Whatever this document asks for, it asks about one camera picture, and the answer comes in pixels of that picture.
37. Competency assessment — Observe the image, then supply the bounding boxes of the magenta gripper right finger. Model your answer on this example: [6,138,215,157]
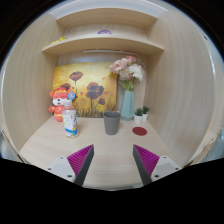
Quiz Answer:
[133,145,181,185]

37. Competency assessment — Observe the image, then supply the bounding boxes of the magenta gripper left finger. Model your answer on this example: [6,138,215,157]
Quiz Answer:
[46,145,94,186]

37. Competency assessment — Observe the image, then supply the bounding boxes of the clear plastic water bottle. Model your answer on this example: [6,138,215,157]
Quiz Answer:
[62,99,78,137]

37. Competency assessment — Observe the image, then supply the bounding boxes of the red round coaster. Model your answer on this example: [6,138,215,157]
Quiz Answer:
[132,127,147,136]

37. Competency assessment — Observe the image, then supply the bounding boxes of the small potted plant left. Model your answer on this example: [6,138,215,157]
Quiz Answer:
[134,108,143,124]

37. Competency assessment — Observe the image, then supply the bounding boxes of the small potted plant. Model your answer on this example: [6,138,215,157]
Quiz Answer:
[134,108,143,124]
[142,106,150,121]

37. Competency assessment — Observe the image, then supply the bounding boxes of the small potted plant right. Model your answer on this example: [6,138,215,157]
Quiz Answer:
[142,106,150,121]

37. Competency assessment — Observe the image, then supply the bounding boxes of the light blue vase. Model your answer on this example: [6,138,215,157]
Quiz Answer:
[120,91,134,121]

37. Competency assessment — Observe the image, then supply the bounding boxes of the grey plastic cup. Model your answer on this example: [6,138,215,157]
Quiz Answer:
[104,111,121,135]

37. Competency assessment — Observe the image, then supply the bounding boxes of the red plush toy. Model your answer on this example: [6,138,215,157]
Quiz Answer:
[49,87,76,122]

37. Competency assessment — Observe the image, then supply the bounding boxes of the yellow poppy flower painting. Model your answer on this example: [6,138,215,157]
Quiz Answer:
[53,62,117,118]

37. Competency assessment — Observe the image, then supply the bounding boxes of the pink white flower bouquet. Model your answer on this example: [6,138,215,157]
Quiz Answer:
[109,56,145,91]

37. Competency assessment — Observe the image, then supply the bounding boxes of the yellow object on shelf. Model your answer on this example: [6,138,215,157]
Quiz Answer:
[50,36,68,44]

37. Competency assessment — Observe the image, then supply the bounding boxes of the purple object on shelf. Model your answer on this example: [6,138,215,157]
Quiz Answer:
[97,29,112,34]

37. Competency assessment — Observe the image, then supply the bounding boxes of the wooden wall shelf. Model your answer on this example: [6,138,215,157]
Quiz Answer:
[42,34,164,56]

